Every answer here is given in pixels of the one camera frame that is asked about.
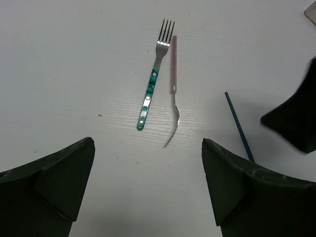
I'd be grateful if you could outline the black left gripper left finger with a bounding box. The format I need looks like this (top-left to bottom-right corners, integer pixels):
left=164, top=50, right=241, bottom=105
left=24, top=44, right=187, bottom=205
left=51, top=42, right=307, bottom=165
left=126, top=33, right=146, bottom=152
left=0, top=137, right=95, bottom=237

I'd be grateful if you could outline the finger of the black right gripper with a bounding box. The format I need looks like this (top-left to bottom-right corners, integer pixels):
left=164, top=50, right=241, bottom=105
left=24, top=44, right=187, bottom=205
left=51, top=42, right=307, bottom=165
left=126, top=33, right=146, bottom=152
left=261, top=58, right=316, bottom=154

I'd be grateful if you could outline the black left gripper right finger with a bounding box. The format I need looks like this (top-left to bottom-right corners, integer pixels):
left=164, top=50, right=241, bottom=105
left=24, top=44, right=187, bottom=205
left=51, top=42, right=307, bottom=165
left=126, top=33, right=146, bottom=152
left=201, top=139, right=316, bottom=237

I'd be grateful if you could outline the pink handled fork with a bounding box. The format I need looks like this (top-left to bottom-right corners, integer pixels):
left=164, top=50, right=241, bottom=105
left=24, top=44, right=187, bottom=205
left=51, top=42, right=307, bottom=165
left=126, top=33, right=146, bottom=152
left=164, top=36, right=180, bottom=148

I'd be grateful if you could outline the smoky clear divided organizer tray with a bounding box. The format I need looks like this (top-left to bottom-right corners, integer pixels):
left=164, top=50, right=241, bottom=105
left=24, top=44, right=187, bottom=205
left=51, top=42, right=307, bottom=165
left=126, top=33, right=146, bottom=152
left=304, top=2, right=316, bottom=25

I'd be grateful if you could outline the green handled fork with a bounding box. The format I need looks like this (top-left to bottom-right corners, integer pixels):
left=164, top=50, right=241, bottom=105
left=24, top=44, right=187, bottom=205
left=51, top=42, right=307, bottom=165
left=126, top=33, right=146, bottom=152
left=137, top=19, right=175, bottom=131

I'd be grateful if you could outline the blue chopstick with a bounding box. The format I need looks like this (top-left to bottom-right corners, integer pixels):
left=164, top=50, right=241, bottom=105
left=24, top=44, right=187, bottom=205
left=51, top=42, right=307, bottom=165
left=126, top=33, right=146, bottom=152
left=225, top=92, right=255, bottom=163

